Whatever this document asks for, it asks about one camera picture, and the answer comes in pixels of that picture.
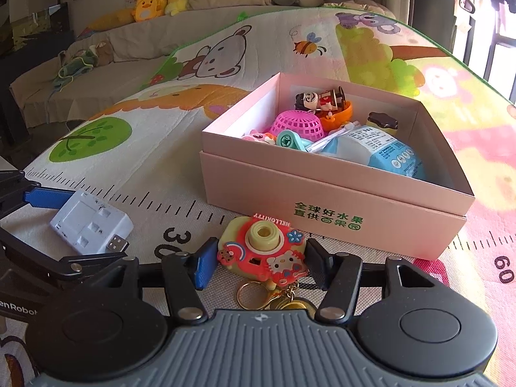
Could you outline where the red hello kitty toy camera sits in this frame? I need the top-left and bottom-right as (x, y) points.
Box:
(217, 213), (309, 290)

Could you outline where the white usb charger box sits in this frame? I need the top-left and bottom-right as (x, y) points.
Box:
(50, 191), (134, 255)

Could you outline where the blue white plastic packet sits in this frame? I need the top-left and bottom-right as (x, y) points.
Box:
(306, 125), (427, 181)

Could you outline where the teal plastic crank handle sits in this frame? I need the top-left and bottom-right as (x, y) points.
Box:
(275, 129), (312, 152)

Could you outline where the orange plastic cup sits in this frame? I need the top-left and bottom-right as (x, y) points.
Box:
(317, 101), (353, 134)

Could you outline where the pink plastic basket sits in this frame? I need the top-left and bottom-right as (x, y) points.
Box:
(269, 110), (325, 143)

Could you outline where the cartoon figure keychain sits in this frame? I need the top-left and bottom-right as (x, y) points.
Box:
(295, 86), (345, 119)

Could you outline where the pink cardboard box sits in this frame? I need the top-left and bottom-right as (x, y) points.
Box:
(200, 74), (474, 260)

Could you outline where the pink toy figure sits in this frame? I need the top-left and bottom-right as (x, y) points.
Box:
(241, 129), (276, 145)

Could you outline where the green plush on sofa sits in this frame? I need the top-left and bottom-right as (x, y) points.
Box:
(53, 45), (99, 92)

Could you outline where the dark tv cabinet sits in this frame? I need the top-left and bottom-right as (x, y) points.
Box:
(1, 0), (74, 152)

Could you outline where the yellow pudding toy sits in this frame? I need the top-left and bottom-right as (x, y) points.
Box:
(366, 112), (399, 136)

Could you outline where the grey sofa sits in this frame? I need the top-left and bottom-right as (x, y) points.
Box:
(11, 6), (403, 128)

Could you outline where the orange tiger plush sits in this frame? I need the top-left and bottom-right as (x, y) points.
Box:
(86, 0), (167, 32)

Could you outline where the gold bell keychain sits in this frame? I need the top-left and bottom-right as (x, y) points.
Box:
(235, 281), (317, 318)

